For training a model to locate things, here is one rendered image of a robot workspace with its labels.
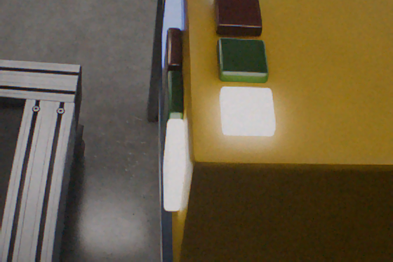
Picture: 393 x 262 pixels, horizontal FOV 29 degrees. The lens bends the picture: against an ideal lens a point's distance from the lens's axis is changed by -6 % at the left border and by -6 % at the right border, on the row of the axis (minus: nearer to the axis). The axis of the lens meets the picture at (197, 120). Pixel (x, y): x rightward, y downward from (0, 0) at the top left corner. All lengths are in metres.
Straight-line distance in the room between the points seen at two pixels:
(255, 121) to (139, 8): 1.62
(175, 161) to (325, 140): 0.05
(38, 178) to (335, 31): 1.01
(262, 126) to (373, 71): 0.06
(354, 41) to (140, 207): 1.24
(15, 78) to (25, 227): 0.32
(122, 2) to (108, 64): 0.21
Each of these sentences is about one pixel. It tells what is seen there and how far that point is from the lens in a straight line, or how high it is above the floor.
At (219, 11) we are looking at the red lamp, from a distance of 0.31.
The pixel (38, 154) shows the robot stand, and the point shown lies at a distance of 1.32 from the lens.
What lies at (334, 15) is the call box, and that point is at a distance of 0.33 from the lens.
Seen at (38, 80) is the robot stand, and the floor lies 0.23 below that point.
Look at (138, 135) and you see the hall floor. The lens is 1.63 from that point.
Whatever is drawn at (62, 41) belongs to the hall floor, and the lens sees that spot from 1.81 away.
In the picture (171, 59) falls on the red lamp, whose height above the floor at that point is 1.06.
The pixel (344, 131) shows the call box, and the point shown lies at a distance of 0.29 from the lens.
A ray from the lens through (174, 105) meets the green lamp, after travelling 0.30.
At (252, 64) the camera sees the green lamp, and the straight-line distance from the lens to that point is 0.29.
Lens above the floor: 1.29
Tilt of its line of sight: 51 degrees down
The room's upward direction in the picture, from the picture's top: 8 degrees clockwise
